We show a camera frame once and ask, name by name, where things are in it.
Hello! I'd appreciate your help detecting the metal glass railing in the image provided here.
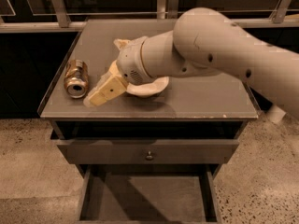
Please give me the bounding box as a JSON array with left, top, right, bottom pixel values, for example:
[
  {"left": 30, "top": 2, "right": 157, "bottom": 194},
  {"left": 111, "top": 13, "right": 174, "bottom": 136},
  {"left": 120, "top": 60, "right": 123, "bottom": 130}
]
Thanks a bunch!
[{"left": 0, "top": 0, "right": 299, "bottom": 34}]

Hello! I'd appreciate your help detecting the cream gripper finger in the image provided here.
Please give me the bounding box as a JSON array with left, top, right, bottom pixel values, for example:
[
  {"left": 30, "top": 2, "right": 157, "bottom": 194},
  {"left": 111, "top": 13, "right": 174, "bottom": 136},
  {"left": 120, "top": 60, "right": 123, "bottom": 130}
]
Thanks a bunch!
[
  {"left": 83, "top": 72, "right": 128, "bottom": 107},
  {"left": 113, "top": 39, "right": 129, "bottom": 50}
]

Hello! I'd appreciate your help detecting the yellow sponge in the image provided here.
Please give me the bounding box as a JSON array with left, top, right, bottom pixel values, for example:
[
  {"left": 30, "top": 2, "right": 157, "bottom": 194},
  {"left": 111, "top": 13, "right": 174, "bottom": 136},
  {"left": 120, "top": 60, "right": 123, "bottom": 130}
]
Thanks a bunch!
[{"left": 108, "top": 61, "right": 120, "bottom": 76}]

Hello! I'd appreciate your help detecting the grey open middle drawer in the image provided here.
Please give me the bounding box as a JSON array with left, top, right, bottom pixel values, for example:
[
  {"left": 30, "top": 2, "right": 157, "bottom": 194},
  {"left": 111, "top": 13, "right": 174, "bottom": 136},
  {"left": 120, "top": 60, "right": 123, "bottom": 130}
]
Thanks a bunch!
[{"left": 75, "top": 164, "right": 222, "bottom": 224}]

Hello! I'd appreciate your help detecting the round metal drawer knob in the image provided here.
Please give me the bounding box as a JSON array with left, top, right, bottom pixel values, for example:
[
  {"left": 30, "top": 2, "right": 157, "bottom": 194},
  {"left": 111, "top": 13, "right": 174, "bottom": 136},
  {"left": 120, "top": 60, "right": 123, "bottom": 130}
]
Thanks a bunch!
[{"left": 145, "top": 151, "right": 154, "bottom": 161}]

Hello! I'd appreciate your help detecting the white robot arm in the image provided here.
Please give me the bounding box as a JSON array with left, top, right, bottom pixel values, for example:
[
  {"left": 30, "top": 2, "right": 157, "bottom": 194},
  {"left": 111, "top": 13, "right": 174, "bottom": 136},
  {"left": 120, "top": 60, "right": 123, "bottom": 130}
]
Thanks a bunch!
[{"left": 84, "top": 7, "right": 299, "bottom": 119}]

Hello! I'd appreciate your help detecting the grey drawer cabinet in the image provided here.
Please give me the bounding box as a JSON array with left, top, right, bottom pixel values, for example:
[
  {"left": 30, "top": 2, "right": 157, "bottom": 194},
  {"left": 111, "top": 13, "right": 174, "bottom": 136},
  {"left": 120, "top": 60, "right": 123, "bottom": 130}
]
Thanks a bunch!
[{"left": 37, "top": 18, "right": 259, "bottom": 224}]

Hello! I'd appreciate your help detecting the orange crushed soda can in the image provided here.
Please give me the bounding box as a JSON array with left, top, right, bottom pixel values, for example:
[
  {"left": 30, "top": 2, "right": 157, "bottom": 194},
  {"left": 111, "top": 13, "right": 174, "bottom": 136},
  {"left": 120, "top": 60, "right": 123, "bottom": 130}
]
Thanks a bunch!
[{"left": 64, "top": 60, "right": 89, "bottom": 99}]

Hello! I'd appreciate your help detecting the grey top drawer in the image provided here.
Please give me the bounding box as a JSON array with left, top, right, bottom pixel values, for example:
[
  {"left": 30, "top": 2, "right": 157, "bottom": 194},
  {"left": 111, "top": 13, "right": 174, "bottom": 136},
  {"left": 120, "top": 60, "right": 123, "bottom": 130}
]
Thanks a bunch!
[{"left": 52, "top": 120, "right": 247, "bottom": 165}]

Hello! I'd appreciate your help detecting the white paper bowl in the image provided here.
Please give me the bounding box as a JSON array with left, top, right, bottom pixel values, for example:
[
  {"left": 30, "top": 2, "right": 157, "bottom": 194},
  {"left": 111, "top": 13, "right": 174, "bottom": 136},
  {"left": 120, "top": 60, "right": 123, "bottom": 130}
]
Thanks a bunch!
[{"left": 126, "top": 77, "right": 169, "bottom": 98}]

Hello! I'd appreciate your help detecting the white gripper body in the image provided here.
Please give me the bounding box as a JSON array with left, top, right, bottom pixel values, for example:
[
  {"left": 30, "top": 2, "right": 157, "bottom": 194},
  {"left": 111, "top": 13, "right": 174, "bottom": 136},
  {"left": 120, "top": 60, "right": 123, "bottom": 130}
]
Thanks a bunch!
[{"left": 116, "top": 36, "right": 153, "bottom": 85}]

